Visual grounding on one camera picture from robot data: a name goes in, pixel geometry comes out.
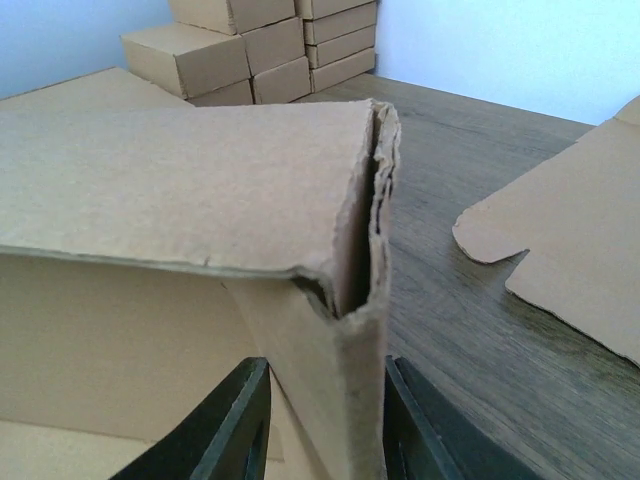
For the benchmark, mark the stack of flat cardboard blanks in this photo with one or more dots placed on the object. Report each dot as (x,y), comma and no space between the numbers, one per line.
(575,217)

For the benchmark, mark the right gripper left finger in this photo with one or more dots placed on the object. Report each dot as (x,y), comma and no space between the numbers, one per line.
(225,437)

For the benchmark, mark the large front folded cardboard box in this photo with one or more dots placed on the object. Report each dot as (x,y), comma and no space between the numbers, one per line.
(105,90)

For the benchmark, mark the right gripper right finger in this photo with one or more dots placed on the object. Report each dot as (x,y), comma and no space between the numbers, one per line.
(426,437)

